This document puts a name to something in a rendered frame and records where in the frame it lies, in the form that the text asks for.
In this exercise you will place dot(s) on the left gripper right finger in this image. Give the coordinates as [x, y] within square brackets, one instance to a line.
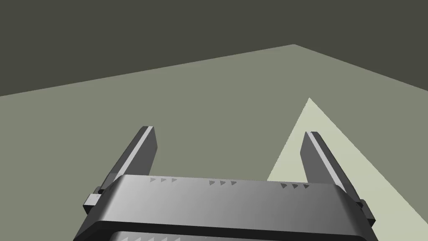
[319, 162]

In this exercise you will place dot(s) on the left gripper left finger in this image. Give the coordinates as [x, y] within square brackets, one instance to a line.
[137, 154]

